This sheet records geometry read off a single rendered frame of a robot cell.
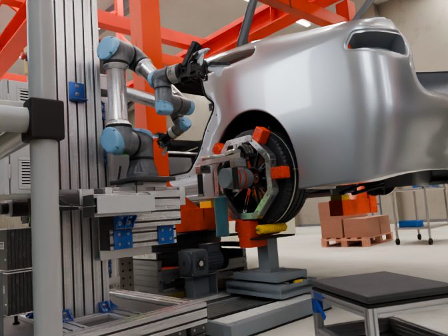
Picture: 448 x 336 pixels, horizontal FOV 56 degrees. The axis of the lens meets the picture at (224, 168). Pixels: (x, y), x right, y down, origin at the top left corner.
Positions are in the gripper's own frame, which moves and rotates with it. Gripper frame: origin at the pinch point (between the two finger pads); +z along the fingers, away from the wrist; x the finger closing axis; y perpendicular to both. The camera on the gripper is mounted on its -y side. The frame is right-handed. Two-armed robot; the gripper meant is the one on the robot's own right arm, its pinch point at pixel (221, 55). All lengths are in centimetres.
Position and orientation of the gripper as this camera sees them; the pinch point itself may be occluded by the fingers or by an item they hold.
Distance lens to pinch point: 169.6
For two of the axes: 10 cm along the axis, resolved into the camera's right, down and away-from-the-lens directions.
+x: -5.4, -1.9, -8.2
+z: 8.4, -1.2, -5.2
